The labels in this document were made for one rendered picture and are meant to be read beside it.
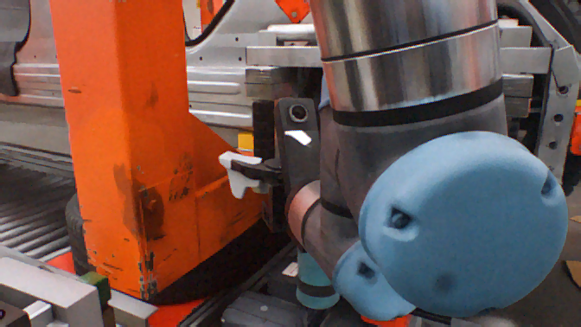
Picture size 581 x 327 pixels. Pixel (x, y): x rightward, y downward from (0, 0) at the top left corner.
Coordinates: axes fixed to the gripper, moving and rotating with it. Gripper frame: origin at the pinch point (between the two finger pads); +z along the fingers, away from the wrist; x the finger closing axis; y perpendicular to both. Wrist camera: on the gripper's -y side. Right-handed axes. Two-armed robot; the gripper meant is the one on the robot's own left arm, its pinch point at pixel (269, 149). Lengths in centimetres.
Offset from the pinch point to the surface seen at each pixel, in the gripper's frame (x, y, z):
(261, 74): -0.3, -10.8, 3.1
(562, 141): 45.1, -0.9, -12.1
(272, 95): 1.2, -7.8, 2.1
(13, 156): -104, 51, 228
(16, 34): -89, -23, 221
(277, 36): 2.7, -16.5, 4.6
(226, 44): 5, -16, 64
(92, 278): -26.7, 17.2, -0.1
